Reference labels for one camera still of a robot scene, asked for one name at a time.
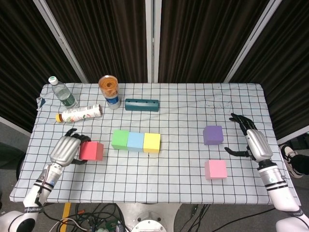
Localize white screen base rail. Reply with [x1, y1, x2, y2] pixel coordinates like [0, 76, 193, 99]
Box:
[276, 131, 309, 145]
[0, 116, 32, 137]

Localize blue and white can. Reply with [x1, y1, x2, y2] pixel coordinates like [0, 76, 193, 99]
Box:
[105, 95, 121, 110]

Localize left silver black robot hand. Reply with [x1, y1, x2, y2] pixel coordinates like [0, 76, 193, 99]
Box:
[49, 128, 92, 167]

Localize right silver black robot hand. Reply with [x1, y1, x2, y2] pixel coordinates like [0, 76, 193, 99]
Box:
[224, 113, 274, 163]

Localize pink foam cube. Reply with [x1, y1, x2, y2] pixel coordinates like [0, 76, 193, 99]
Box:
[204, 159, 228, 180]

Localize teal block with holes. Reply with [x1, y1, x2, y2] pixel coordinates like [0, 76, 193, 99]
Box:
[124, 98, 160, 113]

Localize white checkered tablecloth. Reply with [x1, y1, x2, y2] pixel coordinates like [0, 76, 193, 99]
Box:
[9, 83, 302, 206]

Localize clear water bottle green label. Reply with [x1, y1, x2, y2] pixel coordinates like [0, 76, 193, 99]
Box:
[48, 76, 79, 109]

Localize clear jar of rubber bands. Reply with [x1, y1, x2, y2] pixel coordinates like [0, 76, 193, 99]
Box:
[98, 74, 119, 99]

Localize tangled black floor cables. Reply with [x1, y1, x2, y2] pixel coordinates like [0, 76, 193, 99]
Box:
[28, 203, 126, 232]

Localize light blue foam cube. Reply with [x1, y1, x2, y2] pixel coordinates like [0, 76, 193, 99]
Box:
[127, 131, 145, 152]

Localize white floor cable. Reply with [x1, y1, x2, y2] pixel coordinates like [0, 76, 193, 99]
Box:
[49, 217, 85, 232]

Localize red foam cube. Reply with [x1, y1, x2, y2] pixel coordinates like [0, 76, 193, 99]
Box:
[79, 141, 104, 161]

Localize white labelled drink bottle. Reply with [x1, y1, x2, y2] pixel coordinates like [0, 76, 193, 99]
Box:
[55, 103, 103, 124]

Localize purple foam cube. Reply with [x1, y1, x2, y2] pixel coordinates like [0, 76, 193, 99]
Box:
[202, 125, 224, 145]

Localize dark pleated curtain panel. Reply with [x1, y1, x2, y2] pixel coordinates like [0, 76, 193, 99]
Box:
[230, 0, 309, 141]
[0, 0, 82, 132]
[158, 0, 269, 83]
[45, 0, 148, 83]

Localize white aluminium screen post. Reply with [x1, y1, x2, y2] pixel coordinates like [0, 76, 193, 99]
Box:
[32, 0, 89, 84]
[144, 0, 162, 83]
[223, 0, 283, 83]

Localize green foam cube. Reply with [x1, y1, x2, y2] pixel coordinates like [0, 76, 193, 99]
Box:
[111, 130, 130, 150]

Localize yellow foam cube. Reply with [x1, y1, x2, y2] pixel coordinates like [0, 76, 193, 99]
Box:
[143, 132, 161, 153]

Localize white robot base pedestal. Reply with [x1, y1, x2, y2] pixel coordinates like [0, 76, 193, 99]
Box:
[115, 202, 182, 232]

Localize white and black sneaker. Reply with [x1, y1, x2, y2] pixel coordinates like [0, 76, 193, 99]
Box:
[280, 144, 304, 179]

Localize black trouser leg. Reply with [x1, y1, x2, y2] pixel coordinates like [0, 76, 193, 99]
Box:
[291, 152, 309, 176]

